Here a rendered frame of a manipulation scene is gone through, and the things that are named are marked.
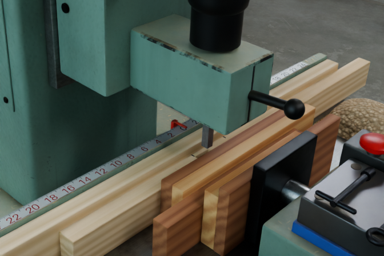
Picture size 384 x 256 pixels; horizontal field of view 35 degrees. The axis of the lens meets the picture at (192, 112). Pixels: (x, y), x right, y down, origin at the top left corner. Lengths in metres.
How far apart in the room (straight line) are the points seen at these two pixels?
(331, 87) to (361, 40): 2.68
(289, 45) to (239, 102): 2.75
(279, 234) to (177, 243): 0.10
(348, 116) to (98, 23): 0.36
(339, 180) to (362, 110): 0.27
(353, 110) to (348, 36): 2.74
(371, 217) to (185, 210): 0.17
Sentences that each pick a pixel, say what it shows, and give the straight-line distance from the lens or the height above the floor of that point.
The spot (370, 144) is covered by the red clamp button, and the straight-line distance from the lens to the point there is 0.57.
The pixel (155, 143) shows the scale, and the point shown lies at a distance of 0.65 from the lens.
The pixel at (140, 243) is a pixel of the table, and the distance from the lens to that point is 0.61.
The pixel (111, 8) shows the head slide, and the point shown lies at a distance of 0.61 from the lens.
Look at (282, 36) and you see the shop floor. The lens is 3.42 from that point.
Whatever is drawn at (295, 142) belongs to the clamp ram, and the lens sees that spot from 0.60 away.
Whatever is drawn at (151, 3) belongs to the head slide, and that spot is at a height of 1.09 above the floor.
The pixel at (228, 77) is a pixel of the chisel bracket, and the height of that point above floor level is 1.06.
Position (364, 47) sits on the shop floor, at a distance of 3.44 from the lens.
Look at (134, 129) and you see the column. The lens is 0.85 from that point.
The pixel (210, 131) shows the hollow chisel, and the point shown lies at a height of 0.97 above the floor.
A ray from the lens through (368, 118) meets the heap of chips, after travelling 0.80.
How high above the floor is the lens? 1.32
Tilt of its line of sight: 30 degrees down
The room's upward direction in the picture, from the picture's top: 4 degrees clockwise
